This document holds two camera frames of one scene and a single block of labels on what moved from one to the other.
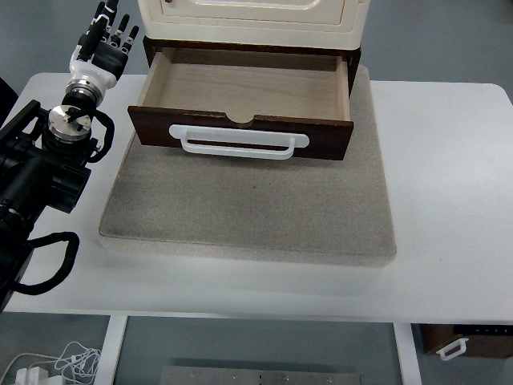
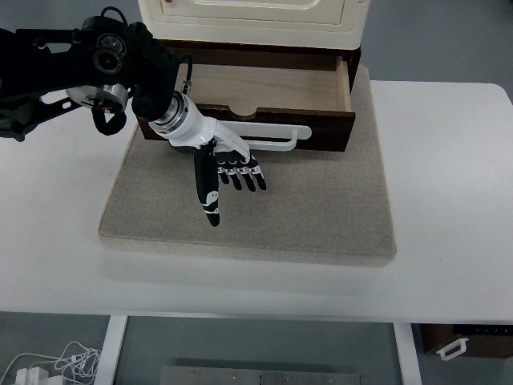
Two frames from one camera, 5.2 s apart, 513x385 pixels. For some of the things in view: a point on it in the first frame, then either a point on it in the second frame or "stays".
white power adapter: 35,375 stays
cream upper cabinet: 300,24 stays
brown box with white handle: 450,341 stays
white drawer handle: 211,134 -> 258,128
